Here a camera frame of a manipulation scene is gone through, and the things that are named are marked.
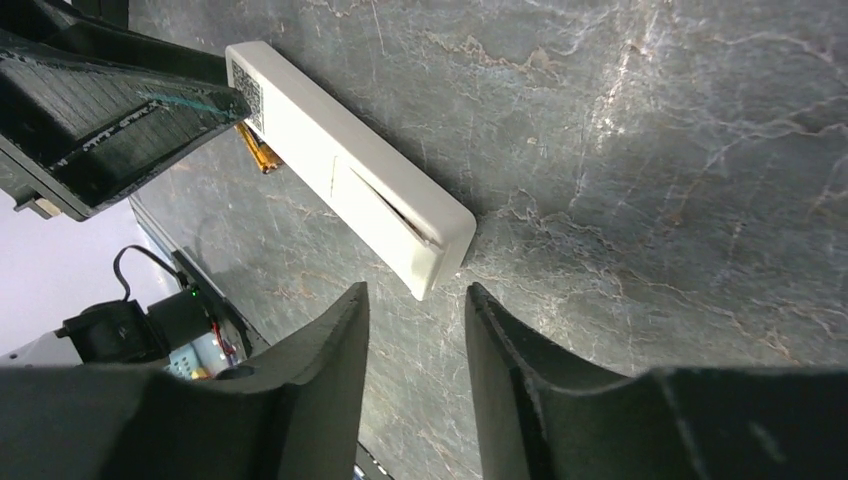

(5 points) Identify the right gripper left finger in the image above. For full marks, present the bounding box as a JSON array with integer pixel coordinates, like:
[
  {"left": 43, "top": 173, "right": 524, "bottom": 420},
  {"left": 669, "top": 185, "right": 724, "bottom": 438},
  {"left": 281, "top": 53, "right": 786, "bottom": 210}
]
[{"left": 1, "top": 282, "right": 369, "bottom": 479}]

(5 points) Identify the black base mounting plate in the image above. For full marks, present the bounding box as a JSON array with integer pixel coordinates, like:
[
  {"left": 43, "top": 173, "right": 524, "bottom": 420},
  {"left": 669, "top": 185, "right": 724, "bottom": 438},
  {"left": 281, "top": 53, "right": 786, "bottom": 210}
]
[{"left": 173, "top": 251, "right": 391, "bottom": 479}]

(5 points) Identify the white remote control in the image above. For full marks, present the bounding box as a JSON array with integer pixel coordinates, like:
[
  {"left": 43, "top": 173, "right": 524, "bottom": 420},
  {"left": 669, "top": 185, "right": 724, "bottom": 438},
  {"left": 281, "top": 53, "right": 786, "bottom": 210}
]
[{"left": 225, "top": 41, "right": 476, "bottom": 301}]

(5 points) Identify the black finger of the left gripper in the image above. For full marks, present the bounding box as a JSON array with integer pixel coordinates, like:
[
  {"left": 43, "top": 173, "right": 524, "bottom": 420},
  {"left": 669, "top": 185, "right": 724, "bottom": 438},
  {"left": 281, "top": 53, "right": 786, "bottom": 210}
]
[{"left": 1, "top": 0, "right": 250, "bottom": 222}]

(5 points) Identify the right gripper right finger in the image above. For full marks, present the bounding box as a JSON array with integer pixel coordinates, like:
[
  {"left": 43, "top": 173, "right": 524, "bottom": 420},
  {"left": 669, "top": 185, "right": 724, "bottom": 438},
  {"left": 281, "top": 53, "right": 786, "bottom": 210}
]
[{"left": 465, "top": 283, "right": 847, "bottom": 479}]

